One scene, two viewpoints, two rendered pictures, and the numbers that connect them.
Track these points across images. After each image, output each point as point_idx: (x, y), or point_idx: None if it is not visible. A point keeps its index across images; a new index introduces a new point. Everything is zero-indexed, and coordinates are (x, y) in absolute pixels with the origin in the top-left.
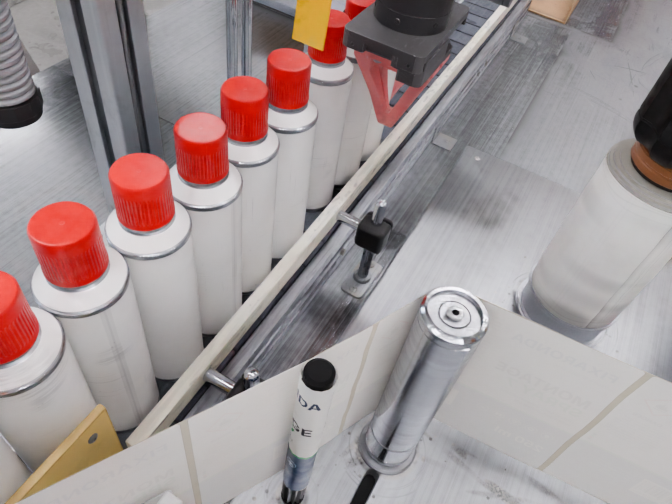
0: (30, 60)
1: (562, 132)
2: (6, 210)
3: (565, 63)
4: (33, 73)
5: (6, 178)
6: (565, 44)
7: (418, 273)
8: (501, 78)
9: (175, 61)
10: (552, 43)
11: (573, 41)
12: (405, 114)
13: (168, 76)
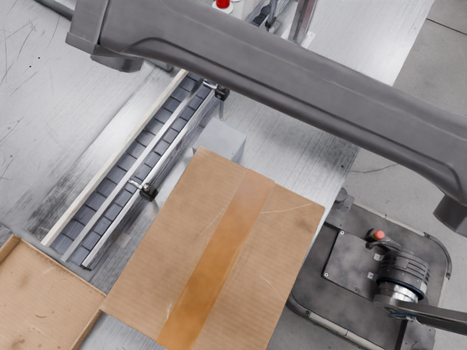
0: (433, 312)
1: (95, 105)
2: (345, 45)
3: (54, 176)
4: (426, 307)
5: (353, 58)
6: (39, 203)
7: (203, 1)
8: (114, 151)
9: (313, 139)
10: (51, 203)
11: (28, 210)
12: (194, 77)
13: (313, 126)
